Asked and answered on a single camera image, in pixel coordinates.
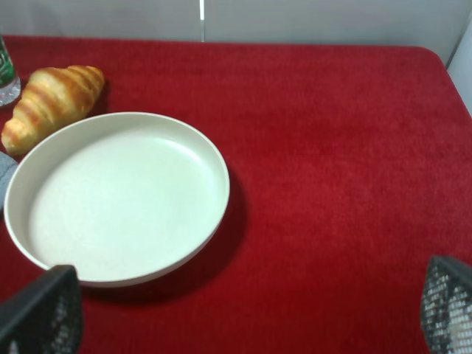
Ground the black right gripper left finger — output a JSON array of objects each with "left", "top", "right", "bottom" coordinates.
[{"left": 1, "top": 265, "right": 83, "bottom": 353}]

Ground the cream shallow bowl plate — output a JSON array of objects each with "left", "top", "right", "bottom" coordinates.
[{"left": 4, "top": 112, "right": 230, "bottom": 288}]

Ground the golden striped croissant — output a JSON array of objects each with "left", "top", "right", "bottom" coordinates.
[{"left": 1, "top": 65, "right": 105, "bottom": 156}]

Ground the clear plastic water bottle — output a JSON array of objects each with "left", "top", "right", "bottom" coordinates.
[{"left": 0, "top": 37, "right": 21, "bottom": 106}]

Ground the folded grey towel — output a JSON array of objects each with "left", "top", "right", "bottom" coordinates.
[{"left": 0, "top": 152, "right": 18, "bottom": 209}]

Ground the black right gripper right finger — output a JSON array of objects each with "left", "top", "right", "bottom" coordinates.
[{"left": 420, "top": 256, "right": 471, "bottom": 353}]

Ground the red tablecloth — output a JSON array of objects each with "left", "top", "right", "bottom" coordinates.
[{"left": 4, "top": 35, "right": 471, "bottom": 353}]

